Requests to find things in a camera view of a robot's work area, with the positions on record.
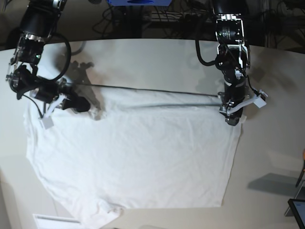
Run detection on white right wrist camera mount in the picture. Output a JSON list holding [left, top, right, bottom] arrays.
[[39, 94, 68, 130]]

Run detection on tablet with grey stand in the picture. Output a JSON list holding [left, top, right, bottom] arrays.
[[284, 180, 305, 229]]

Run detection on white T-shirt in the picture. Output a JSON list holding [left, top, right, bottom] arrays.
[[24, 88, 242, 229]]

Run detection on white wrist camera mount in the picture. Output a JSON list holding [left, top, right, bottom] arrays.
[[218, 90, 268, 117], [39, 94, 68, 130]]

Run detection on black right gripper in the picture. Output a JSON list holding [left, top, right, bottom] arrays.
[[61, 96, 91, 113]]

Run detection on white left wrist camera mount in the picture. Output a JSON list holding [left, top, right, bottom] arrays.
[[218, 90, 268, 117]]

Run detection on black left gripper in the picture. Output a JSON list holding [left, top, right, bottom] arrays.
[[224, 108, 243, 125]]

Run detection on white paper sheet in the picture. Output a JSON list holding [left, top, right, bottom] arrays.
[[33, 214, 82, 229]]

